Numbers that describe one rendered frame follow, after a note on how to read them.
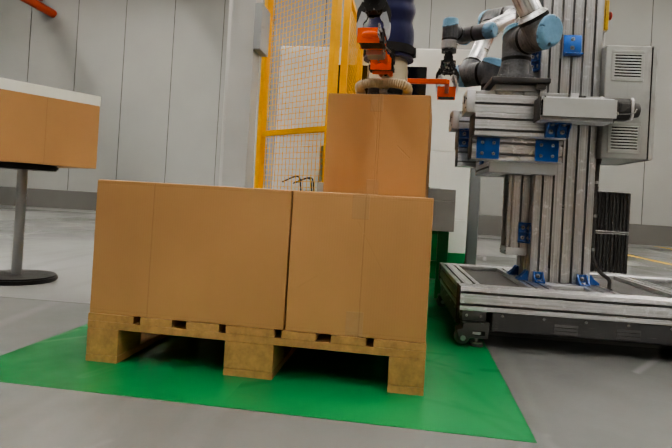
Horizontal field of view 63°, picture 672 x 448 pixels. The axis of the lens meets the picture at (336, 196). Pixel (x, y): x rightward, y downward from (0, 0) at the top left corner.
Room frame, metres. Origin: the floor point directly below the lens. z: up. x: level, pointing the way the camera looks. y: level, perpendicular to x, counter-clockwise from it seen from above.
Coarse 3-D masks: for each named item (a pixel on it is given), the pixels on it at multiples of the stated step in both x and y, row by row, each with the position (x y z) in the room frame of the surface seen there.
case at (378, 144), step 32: (352, 96) 2.16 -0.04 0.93; (384, 96) 2.14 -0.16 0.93; (416, 96) 2.12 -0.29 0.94; (352, 128) 2.16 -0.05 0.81; (384, 128) 2.14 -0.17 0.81; (416, 128) 2.12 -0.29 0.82; (352, 160) 2.16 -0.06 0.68; (384, 160) 2.14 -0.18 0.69; (416, 160) 2.12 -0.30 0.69; (352, 192) 2.16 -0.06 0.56; (384, 192) 2.14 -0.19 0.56; (416, 192) 2.11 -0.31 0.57
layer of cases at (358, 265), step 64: (128, 192) 1.65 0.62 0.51; (192, 192) 1.62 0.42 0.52; (256, 192) 1.59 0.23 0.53; (320, 192) 1.57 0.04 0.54; (128, 256) 1.64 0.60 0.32; (192, 256) 1.62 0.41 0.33; (256, 256) 1.59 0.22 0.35; (320, 256) 1.56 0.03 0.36; (384, 256) 1.54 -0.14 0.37; (192, 320) 1.61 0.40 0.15; (256, 320) 1.59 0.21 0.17; (320, 320) 1.56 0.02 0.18; (384, 320) 1.54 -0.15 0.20
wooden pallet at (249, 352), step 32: (96, 320) 1.65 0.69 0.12; (128, 320) 1.64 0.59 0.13; (160, 320) 1.63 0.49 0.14; (96, 352) 1.65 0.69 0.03; (128, 352) 1.71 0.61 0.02; (224, 352) 1.60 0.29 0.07; (256, 352) 1.59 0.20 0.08; (288, 352) 1.80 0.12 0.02; (352, 352) 1.55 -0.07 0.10; (384, 352) 1.54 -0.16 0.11; (416, 352) 1.52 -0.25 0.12; (416, 384) 1.52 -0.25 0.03
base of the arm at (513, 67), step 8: (512, 56) 2.19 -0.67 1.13; (520, 56) 2.18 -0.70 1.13; (504, 64) 2.21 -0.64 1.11; (512, 64) 2.19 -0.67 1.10; (520, 64) 2.18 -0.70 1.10; (528, 64) 2.19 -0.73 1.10; (504, 72) 2.21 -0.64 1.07; (512, 72) 2.17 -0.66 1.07; (520, 72) 2.17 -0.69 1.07; (528, 72) 2.19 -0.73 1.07
